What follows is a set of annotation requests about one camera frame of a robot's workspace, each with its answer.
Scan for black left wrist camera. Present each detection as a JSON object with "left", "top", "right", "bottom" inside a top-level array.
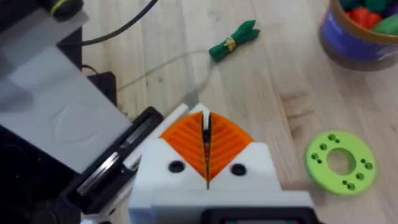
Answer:
[{"left": 86, "top": 71, "right": 118, "bottom": 107}]

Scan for black cable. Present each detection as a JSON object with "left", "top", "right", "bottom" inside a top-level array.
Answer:
[{"left": 80, "top": 0, "right": 159, "bottom": 47}]

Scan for green disc with holes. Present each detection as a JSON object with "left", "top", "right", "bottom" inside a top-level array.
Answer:
[{"left": 303, "top": 129, "right": 377, "bottom": 196}]

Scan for white orange right gripper right finger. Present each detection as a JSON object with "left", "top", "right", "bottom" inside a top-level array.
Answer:
[{"left": 207, "top": 111, "right": 282, "bottom": 191}]

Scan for green toy vegetable bundle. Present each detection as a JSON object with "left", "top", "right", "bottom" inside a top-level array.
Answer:
[{"left": 208, "top": 19, "right": 261, "bottom": 63}]

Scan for finger of the bare white left gripper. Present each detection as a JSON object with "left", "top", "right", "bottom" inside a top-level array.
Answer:
[{"left": 123, "top": 103, "right": 190, "bottom": 171}]

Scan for blue tub of toys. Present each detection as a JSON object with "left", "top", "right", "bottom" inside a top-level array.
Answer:
[{"left": 318, "top": 0, "right": 398, "bottom": 72}]

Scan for white orange right gripper left finger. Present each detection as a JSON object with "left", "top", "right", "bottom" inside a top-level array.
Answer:
[{"left": 128, "top": 104, "right": 210, "bottom": 208}]

